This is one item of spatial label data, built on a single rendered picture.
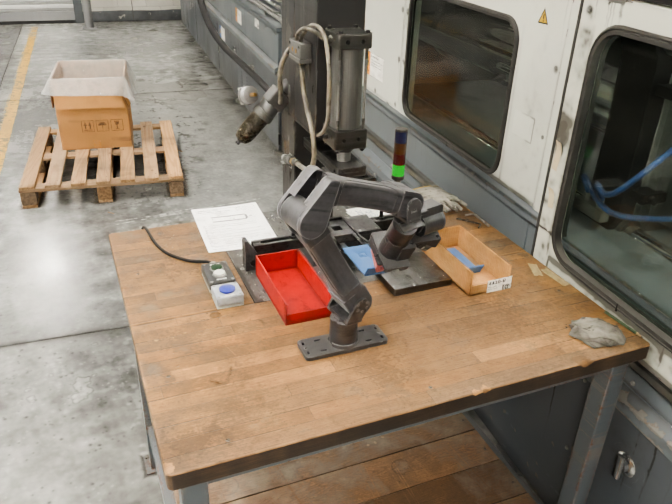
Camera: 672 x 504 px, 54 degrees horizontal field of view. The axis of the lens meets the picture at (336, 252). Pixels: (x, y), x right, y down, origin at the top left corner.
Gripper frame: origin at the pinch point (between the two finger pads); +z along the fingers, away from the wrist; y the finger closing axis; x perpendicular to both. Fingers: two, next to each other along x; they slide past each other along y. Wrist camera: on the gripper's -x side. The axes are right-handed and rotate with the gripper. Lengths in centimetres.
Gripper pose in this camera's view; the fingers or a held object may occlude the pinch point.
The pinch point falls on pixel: (378, 268)
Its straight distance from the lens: 160.4
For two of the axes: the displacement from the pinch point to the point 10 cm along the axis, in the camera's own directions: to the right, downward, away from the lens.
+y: -3.0, -8.4, 4.4
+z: -2.4, 5.2, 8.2
